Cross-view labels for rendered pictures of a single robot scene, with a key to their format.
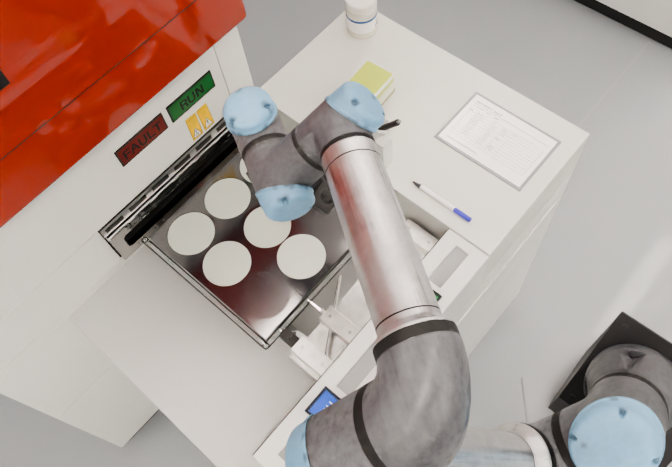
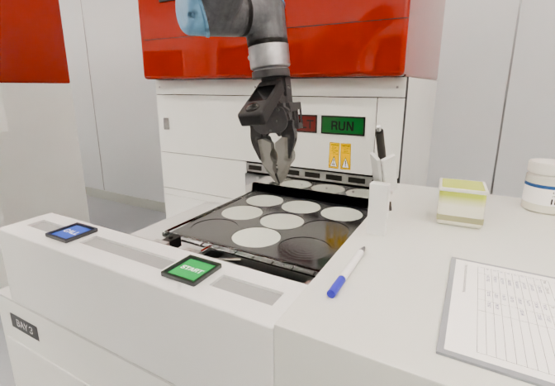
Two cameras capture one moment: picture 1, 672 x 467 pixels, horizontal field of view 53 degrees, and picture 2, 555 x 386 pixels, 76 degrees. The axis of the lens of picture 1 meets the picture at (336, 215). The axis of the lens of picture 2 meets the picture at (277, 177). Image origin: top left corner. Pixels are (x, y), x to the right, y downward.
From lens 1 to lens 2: 1.15 m
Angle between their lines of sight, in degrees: 68
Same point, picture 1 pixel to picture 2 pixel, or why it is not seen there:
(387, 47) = (541, 221)
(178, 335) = not seen: hidden behind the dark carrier
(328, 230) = (289, 245)
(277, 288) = (220, 231)
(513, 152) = (518, 335)
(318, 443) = not seen: outside the picture
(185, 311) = not seen: hidden behind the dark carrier
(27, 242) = (217, 121)
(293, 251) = (260, 233)
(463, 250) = (277, 302)
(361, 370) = (107, 247)
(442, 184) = (379, 269)
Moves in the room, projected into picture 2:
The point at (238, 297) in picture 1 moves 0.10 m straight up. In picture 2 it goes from (211, 218) to (209, 177)
